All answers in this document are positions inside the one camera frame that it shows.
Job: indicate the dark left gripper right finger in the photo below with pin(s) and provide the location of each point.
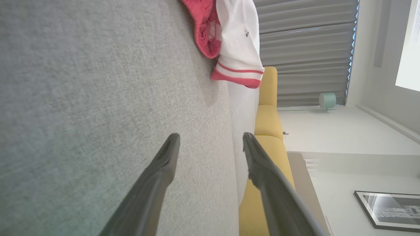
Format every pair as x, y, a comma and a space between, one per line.
279, 203

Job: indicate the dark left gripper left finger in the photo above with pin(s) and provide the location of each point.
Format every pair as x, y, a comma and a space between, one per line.
147, 196

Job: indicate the red white numbered jersey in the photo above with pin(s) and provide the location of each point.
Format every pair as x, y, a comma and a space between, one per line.
236, 42

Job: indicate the mint green wall lamp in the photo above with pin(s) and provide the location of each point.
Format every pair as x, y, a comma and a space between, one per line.
327, 100

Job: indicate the black framed picture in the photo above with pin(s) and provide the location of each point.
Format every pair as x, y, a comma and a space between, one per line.
393, 209

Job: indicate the red textured garment white trim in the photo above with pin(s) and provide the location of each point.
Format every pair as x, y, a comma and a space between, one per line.
203, 19

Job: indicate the grey pleated curtain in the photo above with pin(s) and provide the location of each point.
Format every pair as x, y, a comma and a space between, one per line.
305, 49

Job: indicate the yellow sofa back cushion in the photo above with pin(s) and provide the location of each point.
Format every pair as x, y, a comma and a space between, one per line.
268, 87
268, 123
252, 213

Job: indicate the grey fabric sofa ottoman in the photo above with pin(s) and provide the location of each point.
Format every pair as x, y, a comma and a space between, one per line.
82, 98

